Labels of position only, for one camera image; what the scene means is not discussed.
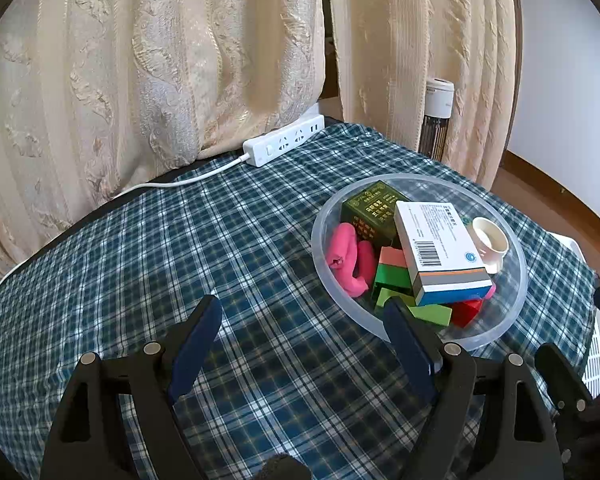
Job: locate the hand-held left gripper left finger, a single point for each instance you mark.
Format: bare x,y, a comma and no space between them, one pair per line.
195,350

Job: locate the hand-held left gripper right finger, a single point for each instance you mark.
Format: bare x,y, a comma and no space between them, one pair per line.
410,350

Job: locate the red toy block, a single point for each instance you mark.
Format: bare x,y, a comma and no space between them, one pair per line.
465,312

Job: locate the pink and green toy block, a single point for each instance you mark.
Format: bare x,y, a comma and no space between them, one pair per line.
392,272

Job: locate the white medicine box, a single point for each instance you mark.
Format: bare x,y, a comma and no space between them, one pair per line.
430,240

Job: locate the clear plastic bowl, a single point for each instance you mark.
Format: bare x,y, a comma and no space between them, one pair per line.
325,260

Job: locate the white plastic jar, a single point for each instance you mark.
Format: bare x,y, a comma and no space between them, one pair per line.
490,247

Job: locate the dark green gold-print box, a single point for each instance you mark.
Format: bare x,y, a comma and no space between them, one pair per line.
370,215

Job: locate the person's left hand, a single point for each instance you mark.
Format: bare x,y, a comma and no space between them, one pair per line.
285,469

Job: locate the white slatted plastic basket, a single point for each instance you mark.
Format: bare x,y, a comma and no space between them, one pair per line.
597,360

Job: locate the blue plaid tablecloth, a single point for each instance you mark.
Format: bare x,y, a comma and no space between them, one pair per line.
205,240

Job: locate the white power strip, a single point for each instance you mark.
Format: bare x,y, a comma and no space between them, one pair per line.
280,142

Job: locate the white tower heater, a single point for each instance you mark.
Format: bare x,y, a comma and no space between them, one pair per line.
437,105

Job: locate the cream patterned curtain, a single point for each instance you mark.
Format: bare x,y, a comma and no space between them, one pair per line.
130,85
405,60

